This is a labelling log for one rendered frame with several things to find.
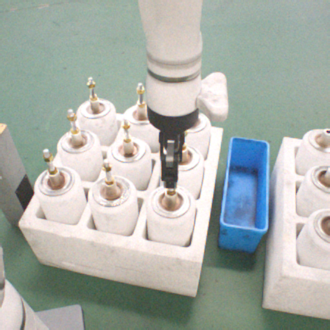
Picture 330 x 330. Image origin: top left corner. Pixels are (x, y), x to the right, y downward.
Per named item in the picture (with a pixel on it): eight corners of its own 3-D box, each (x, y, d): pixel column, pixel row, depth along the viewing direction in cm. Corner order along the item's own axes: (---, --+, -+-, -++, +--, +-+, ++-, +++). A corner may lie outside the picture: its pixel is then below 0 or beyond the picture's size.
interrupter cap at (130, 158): (126, 169, 73) (125, 167, 73) (104, 150, 77) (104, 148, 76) (153, 151, 77) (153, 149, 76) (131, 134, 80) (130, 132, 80)
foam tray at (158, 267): (195, 297, 80) (202, 262, 67) (40, 264, 85) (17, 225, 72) (216, 172, 105) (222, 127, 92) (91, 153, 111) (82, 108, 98)
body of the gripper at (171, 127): (149, 76, 52) (151, 124, 59) (142, 113, 46) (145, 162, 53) (200, 79, 52) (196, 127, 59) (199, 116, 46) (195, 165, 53)
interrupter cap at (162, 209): (185, 184, 71) (185, 182, 70) (194, 215, 66) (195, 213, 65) (147, 191, 70) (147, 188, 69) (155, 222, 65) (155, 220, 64)
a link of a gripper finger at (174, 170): (160, 152, 49) (161, 171, 54) (159, 163, 48) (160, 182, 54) (180, 153, 49) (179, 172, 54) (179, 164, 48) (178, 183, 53)
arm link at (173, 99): (227, 123, 46) (234, 84, 41) (142, 118, 47) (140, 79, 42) (225, 83, 52) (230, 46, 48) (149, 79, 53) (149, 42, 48)
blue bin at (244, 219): (257, 258, 87) (268, 232, 78) (213, 250, 88) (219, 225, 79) (261, 169, 106) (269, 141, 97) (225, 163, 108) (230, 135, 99)
